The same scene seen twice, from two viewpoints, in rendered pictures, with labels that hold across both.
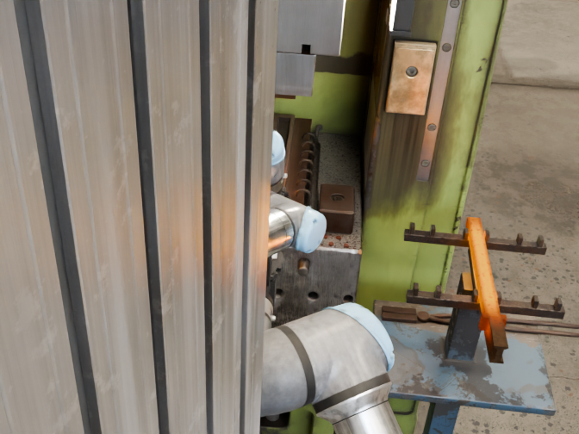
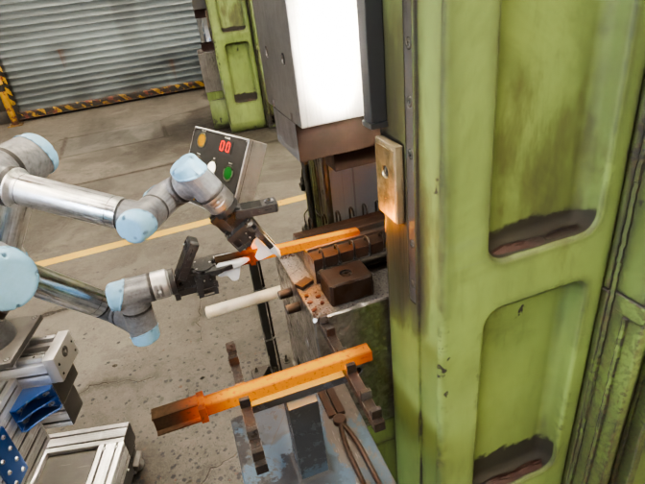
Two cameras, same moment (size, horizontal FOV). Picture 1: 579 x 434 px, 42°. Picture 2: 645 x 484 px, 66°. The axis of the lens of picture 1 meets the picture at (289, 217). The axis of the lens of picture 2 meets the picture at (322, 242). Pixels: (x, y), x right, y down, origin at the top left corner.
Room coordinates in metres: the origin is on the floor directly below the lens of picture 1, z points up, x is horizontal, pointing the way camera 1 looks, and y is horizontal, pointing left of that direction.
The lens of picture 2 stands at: (1.12, -1.11, 1.68)
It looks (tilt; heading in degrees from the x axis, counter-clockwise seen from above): 29 degrees down; 71
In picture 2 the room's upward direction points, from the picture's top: 7 degrees counter-clockwise
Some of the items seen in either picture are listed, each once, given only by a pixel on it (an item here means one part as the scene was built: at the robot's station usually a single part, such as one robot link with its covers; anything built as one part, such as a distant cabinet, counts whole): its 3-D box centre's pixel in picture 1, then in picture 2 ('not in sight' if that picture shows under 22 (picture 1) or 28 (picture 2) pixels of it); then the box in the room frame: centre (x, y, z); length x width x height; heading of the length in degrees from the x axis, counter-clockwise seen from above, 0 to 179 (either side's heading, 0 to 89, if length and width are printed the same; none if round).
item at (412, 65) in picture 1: (409, 78); (390, 180); (1.58, -0.25, 1.27); 0.09 x 0.02 x 0.17; 88
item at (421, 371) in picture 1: (457, 353); (312, 466); (1.27, -0.41, 0.73); 0.40 x 0.30 x 0.02; 87
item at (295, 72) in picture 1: (274, 34); (361, 117); (1.67, 0.06, 1.32); 0.42 x 0.20 x 0.10; 178
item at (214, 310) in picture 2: not in sight; (263, 296); (1.38, 0.42, 0.62); 0.44 x 0.05 x 0.05; 178
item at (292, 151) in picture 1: (269, 166); (370, 236); (1.67, 0.06, 0.96); 0.42 x 0.20 x 0.09; 178
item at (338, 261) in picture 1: (285, 246); (385, 316); (1.68, 0.01, 0.69); 0.56 x 0.38 x 0.45; 178
